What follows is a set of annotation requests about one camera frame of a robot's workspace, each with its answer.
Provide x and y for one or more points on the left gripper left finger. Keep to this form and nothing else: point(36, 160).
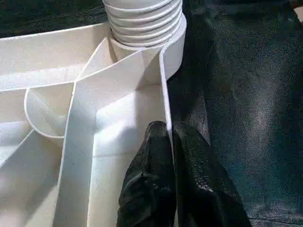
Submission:
point(149, 184)

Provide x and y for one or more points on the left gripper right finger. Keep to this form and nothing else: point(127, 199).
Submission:
point(203, 189)

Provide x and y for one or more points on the white plastic table top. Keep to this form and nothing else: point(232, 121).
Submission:
point(38, 56)

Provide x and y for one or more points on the white plastic table leg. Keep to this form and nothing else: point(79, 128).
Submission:
point(142, 19)

